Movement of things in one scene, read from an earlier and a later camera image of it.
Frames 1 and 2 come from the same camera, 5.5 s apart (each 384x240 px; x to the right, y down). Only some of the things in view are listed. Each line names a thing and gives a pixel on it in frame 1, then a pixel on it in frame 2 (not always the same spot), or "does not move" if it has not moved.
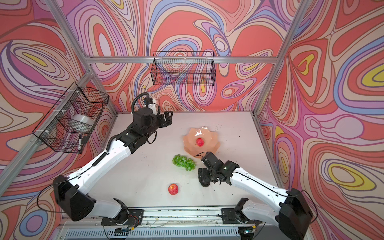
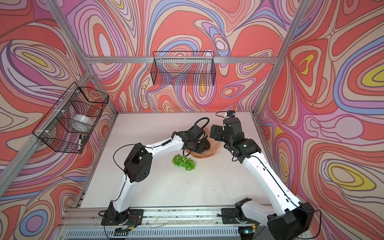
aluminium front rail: x=203 y=223 does not move
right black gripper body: x=207 y=175 to x=220 y=135
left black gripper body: x=160 y=122 to x=198 y=147
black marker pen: x=80 y=142 does not move
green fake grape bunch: x=182 y=161 does not move
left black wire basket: x=70 y=122 does not move
